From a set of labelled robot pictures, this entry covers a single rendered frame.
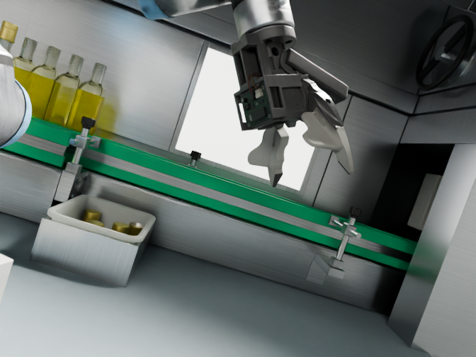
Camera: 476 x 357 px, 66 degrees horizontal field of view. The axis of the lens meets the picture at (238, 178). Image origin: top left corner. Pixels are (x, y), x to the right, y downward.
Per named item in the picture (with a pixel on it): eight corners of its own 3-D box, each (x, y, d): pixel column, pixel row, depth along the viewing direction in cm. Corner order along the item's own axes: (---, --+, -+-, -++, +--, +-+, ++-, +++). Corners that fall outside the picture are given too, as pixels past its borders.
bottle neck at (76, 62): (80, 77, 95) (86, 59, 94) (76, 75, 92) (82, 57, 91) (69, 73, 94) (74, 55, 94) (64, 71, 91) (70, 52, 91)
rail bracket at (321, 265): (319, 281, 100) (348, 203, 99) (342, 309, 83) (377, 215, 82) (303, 276, 99) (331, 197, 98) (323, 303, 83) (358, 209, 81)
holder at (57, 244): (148, 245, 93) (157, 216, 92) (125, 287, 66) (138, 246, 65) (81, 224, 91) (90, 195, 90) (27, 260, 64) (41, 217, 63)
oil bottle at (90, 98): (85, 165, 98) (109, 88, 97) (77, 166, 92) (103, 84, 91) (64, 158, 97) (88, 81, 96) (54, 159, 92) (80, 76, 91)
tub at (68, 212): (146, 249, 88) (157, 215, 87) (127, 285, 66) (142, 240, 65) (73, 227, 86) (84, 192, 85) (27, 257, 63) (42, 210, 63)
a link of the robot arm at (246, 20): (265, 22, 55) (303, -9, 48) (273, 52, 55) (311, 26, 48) (223, 19, 51) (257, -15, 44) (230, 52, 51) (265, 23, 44)
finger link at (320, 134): (322, 180, 41) (278, 127, 46) (357, 172, 44) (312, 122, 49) (336, 161, 39) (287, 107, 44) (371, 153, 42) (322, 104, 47)
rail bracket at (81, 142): (93, 171, 92) (108, 122, 91) (69, 176, 75) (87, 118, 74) (81, 166, 91) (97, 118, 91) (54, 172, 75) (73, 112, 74)
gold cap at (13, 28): (-6, 36, 89) (-1, 18, 89) (3, 40, 93) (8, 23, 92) (8, 40, 89) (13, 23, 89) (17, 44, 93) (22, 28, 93)
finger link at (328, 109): (321, 148, 46) (283, 105, 50) (331, 146, 47) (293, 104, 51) (340, 118, 43) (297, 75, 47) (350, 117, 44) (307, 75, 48)
